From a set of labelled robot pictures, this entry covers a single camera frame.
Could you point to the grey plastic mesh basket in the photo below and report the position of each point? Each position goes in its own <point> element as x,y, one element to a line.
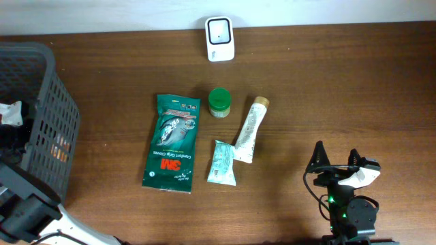
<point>28,75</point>

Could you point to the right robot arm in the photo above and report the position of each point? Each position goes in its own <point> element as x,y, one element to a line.
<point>352,217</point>

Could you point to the white tube gold cap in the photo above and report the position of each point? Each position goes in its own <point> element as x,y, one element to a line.
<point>245,144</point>

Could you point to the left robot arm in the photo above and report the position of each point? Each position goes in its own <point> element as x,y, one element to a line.
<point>34,214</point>

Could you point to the white barcode scanner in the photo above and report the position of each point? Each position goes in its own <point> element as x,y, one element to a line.
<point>219,39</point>

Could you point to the light green wipes packet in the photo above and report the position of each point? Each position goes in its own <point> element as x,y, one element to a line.
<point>221,171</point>

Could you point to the green lid jar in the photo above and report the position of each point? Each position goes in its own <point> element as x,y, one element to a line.
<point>219,102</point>

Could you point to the green 3M gloves package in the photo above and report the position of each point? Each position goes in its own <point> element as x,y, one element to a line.
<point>170,161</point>

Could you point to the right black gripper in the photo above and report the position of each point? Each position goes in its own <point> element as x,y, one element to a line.
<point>323,158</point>

